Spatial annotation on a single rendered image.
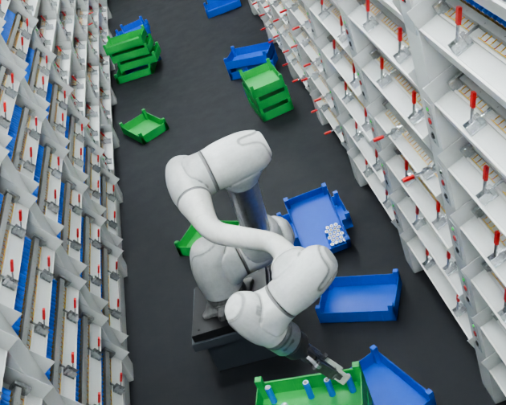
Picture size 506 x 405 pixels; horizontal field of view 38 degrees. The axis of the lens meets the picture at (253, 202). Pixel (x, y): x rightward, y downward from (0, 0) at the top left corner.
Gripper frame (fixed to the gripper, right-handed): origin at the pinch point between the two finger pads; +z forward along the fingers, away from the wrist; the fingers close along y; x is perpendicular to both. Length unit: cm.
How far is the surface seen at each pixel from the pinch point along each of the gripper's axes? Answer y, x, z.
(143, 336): -118, -61, 28
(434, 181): -20, 57, 1
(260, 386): -13.9, -18.5, -3.6
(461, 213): 1, 53, -5
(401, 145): -45, 62, 4
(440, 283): -40, 38, 55
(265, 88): -238, 61, 63
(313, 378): -7.9, -6.8, 3.8
